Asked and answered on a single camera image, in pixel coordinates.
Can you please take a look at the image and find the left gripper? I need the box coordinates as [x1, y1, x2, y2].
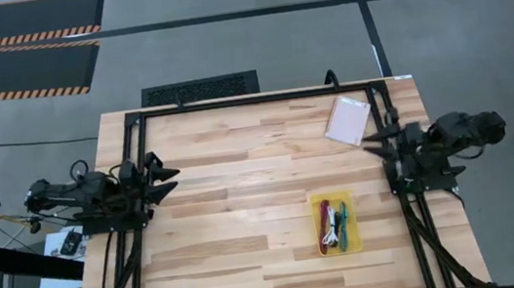
[133, 148, 185, 212]

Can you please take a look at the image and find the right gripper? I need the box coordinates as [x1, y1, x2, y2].
[360, 120, 416, 176]

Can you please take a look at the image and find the teal and black braided cable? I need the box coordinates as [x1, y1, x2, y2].
[333, 200, 354, 254]

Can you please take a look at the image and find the pink and black braided cable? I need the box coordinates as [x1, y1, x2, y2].
[313, 198, 337, 256]

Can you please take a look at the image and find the white cable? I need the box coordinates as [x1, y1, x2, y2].
[318, 204, 343, 250]

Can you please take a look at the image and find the yellow translucent plastic bin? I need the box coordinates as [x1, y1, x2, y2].
[308, 188, 365, 260]

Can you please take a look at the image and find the black floor grille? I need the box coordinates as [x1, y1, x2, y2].
[138, 68, 261, 110]

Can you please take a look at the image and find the black handheld device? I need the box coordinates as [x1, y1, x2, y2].
[57, 226, 87, 259]

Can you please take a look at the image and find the white paper sheet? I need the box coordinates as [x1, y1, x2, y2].
[41, 224, 90, 267]
[35, 268, 84, 288]

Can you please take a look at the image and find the black hazard-striped floor mat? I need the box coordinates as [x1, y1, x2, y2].
[0, 0, 111, 50]
[0, 33, 108, 105]

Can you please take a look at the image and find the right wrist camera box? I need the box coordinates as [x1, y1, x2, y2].
[404, 120, 428, 146]

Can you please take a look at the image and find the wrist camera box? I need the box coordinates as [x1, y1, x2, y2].
[115, 158, 138, 185]
[404, 120, 428, 146]

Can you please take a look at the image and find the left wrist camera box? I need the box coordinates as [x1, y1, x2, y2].
[115, 158, 138, 185]

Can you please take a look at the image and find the black aluminium table frame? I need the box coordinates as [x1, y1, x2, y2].
[50, 66, 494, 288]

